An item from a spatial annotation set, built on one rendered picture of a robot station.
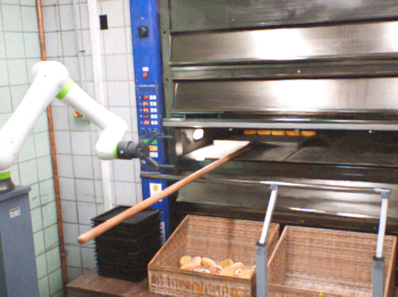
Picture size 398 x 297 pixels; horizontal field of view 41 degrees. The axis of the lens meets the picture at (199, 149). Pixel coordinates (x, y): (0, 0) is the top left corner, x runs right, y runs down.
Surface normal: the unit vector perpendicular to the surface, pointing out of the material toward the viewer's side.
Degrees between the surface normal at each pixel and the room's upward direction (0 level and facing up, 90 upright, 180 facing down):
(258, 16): 90
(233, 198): 70
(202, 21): 90
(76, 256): 90
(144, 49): 90
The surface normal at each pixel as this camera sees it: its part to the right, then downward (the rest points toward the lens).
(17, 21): 0.90, 0.04
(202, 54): -0.42, -0.17
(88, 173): -0.43, 0.18
